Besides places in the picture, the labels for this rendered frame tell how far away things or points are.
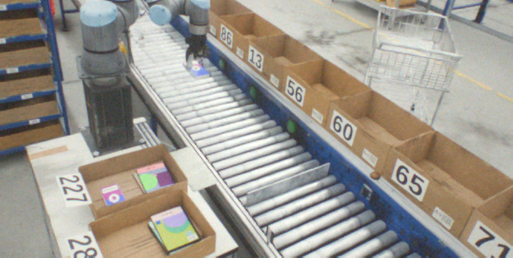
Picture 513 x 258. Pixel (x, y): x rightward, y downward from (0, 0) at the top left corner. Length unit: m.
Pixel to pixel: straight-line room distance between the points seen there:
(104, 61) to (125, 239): 0.75
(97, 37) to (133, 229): 0.80
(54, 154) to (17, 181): 1.12
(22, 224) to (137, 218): 1.32
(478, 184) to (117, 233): 1.49
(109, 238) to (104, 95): 0.64
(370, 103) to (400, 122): 0.20
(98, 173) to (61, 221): 0.26
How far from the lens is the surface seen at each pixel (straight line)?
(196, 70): 2.10
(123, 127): 2.16
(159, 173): 1.98
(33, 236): 2.93
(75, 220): 1.88
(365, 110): 2.31
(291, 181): 1.97
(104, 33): 1.93
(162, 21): 1.85
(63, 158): 2.19
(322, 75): 2.55
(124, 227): 1.80
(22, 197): 3.19
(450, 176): 2.11
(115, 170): 2.04
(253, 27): 3.12
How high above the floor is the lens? 2.08
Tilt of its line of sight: 32 degrees down
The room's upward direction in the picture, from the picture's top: 6 degrees clockwise
